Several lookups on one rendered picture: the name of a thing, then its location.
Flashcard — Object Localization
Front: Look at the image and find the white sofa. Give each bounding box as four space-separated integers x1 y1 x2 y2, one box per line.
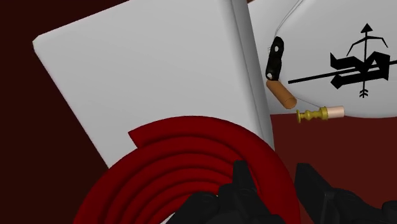
32 0 397 170

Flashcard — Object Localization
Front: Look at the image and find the red spiral coil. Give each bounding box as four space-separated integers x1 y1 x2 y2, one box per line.
73 115 302 224

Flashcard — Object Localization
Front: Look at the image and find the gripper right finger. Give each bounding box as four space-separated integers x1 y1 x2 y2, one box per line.
293 162 397 224

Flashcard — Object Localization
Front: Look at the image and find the orange cylinder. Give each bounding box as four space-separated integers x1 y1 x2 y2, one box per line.
266 80 298 110

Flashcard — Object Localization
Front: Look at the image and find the gold candlestick with cream candle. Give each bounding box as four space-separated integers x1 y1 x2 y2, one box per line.
296 106 345 124

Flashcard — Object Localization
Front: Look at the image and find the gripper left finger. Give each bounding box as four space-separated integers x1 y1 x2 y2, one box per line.
167 159 286 224

